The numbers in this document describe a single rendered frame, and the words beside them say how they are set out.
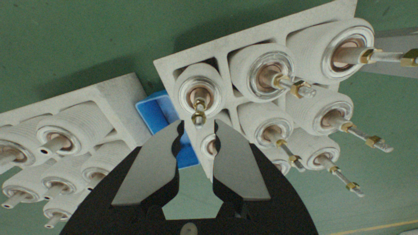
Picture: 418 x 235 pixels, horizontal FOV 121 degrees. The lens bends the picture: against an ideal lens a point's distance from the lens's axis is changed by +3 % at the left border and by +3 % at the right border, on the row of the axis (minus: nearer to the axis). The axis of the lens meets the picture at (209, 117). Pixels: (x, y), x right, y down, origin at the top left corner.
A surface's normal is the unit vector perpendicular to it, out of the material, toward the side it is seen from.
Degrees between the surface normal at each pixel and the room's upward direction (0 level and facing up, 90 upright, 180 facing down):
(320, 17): 0
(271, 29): 0
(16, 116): 0
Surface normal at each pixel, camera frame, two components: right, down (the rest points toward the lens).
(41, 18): 0.04, 0.48
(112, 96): 0.97, -0.24
